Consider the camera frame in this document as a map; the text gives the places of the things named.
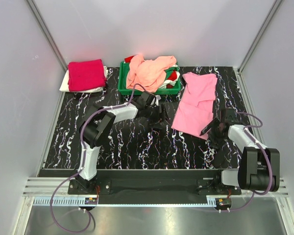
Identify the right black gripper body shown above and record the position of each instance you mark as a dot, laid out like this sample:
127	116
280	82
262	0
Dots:
217	138

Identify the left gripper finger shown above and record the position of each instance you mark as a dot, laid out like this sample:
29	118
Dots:
160	125
164	114

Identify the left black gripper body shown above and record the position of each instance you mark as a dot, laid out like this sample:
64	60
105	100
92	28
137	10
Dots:
152	113

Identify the pink t shirt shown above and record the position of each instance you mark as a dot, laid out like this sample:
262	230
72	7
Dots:
195	109

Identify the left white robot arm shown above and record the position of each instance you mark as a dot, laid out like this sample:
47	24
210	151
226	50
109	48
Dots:
98	121

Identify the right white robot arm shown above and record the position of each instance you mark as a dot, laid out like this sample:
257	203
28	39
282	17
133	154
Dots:
259	168

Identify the green plastic bin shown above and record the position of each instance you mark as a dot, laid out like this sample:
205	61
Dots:
124	69

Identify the peach t shirt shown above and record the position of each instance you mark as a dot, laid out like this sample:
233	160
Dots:
149	73

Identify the red white green t shirt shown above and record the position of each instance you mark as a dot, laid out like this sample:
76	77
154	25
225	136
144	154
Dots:
172	77

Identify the folded magenta t shirt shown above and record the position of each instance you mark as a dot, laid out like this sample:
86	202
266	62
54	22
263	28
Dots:
86	75

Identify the folded white t shirt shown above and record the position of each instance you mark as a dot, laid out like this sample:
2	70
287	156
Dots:
65	87

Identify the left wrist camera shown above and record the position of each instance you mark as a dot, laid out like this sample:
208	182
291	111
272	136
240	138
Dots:
156	100

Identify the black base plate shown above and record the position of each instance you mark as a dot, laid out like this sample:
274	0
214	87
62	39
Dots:
181	188

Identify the right corner post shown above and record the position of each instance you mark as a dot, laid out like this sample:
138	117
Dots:
264	26

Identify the corner post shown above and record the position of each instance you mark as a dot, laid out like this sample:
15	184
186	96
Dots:
264	26
46	32

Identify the aluminium rail frame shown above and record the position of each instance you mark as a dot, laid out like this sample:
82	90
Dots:
47	209

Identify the left corner post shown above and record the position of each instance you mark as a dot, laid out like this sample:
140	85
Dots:
46	32

